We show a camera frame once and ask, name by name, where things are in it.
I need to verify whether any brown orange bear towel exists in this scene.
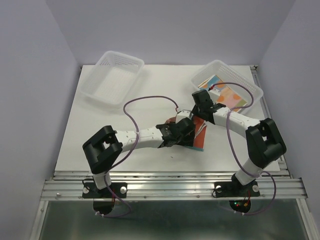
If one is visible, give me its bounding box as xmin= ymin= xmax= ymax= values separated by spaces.
xmin=165 ymin=116 xmax=207 ymax=152

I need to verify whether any orange peach patterned towel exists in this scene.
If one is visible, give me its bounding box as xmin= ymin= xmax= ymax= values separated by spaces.
xmin=197 ymin=75 xmax=247 ymax=109

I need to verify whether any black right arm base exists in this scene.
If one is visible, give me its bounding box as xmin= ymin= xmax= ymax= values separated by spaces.
xmin=211 ymin=174 xmax=261 ymax=214

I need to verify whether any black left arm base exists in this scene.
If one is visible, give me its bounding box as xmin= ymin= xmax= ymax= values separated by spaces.
xmin=82 ymin=178 xmax=131 ymax=218

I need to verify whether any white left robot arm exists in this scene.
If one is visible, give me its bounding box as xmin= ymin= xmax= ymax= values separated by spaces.
xmin=82 ymin=117 xmax=196 ymax=197

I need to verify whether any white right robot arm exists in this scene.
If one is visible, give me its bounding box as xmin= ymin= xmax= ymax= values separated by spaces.
xmin=192 ymin=89 xmax=287 ymax=195

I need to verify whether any white basket holding towels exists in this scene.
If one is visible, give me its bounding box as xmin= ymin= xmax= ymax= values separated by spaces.
xmin=80 ymin=50 xmax=145 ymax=107

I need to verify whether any empty white plastic basket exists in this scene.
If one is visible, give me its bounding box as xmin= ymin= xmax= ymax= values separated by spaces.
xmin=190 ymin=60 xmax=264 ymax=106

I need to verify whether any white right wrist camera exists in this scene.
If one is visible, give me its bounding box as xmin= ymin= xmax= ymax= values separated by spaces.
xmin=208 ymin=88 xmax=221 ymax=102

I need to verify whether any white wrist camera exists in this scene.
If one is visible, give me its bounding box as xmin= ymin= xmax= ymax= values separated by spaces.
xmin=175 ymin=109 xmax=192 ymax=124
xmin=208 ymin=88 xmax=221 ymax=102

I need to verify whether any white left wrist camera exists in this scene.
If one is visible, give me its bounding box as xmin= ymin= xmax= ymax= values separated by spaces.
xmin=175 ymin=109 xmax=192 ymax=124

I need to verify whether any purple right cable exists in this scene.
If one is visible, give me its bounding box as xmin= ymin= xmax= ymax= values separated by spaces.
xmin=208 ymin=82 xmax=278 ymax=216

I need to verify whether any aluminium mounting rail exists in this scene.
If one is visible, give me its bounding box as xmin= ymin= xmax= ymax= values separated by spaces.
xmin=40 ymin=170 xmax=308 ymax=201

